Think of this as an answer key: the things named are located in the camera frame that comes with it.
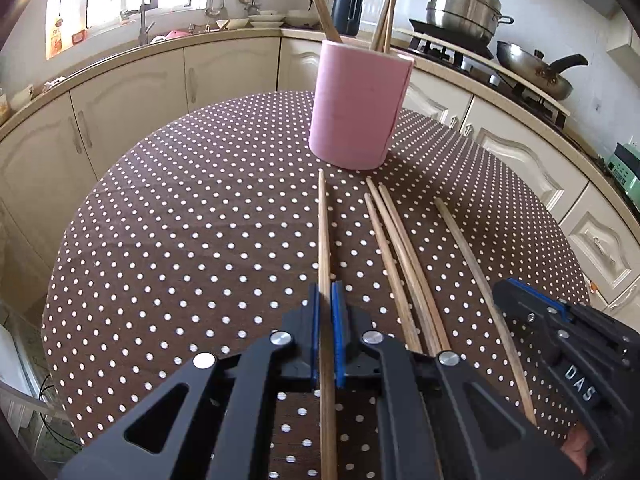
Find black cable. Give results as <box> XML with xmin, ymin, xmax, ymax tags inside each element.
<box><xmin>37</xmin><ymin>372</ymin><xmax>83</xmax><ymax>453</ymax></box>

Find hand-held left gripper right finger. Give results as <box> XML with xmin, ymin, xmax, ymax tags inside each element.
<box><xmin>330</xmin><ymin>281</ymin><xmax>587</xmax><ymax>480</ymax></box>

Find green countertop appliance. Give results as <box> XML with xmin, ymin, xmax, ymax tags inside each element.
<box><xmin>606</xmin><ymin>142</ymin><xmax>640</xmax><ymax>187</ymax></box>

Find stainless steel steamer pot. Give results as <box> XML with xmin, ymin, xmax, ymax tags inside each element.
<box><xmin>418</xmin><ymin>0</ymin><xmax>515</xmax><ymax>43</ymax></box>

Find orange carton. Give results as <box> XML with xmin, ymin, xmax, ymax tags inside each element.
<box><xmin>47</xmin><ymin>16</ymin><xmax>67</xmax><ymax>59</ymax></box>

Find white metal rack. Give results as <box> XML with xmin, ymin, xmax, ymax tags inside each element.
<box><xmin>0</xmin><ymin>310</ymin><xmax>56</xmax><ymax>441</ymax></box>

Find person's right hand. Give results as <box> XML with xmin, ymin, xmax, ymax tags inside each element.
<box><xmin>559</xmin><ymin>426</ymin><xmax>595</xmax><ymax>472</ymax></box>

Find slim wooden chopstick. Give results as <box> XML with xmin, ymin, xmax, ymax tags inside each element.
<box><xmin>365</xmin><ymin>176</ymin><xmax>441</xmax><ymax>356</ymax></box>
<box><xmin>377</xmin><ymin>183</ymin><xmax>452</xmax><ymax>353</ymax></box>
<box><xmin>363</xmin><ymin>193</ymin><xmax>423</xmax><ymax>355</ymax></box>
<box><xmin>317</xmin><ymin>170</ymin><xmax>339</xmax><ymax>480</ymax></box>
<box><xmin>433</xmin><ymin>197</ymin><xmax>538</xmax><ymax>427</ymax></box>

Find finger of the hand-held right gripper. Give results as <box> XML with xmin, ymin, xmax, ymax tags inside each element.
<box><xmin>507</xmin><ymin>278</ymin><xmax>640</xmax><ymax>361</ymax></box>
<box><xmin>492</xmin><ymin>280</ymin><xmax>576</xmax><ymax>363</ymax></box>

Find steel sink faucet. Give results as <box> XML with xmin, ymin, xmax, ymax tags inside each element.
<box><xmin>110</xmin><ymin>0</ymin><xmax>157</xmax><ymax>47</ymax></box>

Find black gas stove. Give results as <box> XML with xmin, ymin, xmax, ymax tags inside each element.
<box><xmin>412</xmin><ymin>40</ymin><xmax>571</xmax><ymax>128</ymax></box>

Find pink cylindrical holder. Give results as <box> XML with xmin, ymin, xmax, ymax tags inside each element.
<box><xmin>308</xmin><ymin>39</ymin><xmax>416</xmax><ymax>170</ymax></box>

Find steel wok black handle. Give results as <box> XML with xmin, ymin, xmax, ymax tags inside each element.
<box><xmin>496</xmin><ymin>41</ymin><xmax>590</xmax><ymax>102</ymax></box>

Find dark blue electric kettle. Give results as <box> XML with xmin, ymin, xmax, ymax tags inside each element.
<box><xmin>331</xmin><ymin>0</ymin><xmax>365</xmax><ymax>37</ymax></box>

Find beige kitchen countertop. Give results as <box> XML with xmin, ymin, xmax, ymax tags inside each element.
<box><xmin>0</xmin><ymin>22</ymin><xmax>640</xmax><ymax>241</ymax></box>

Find stacked white plates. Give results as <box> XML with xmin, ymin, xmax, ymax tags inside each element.
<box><xmin>285</xmin><ymin>10</ymin><xmax>321</xmax><ymax>29</ymax></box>

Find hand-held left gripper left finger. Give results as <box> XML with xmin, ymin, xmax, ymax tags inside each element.
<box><xmin>59</xmin><ymin>284</ymin><xmax>322</xmax><ymax>480</ymax></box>

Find bunch of wooden chopsticks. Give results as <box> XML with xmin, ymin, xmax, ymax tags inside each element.
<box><xmin>285</xmin><ymin>0</ymin><xmax>403</xmax><ymax>54</ymax></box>

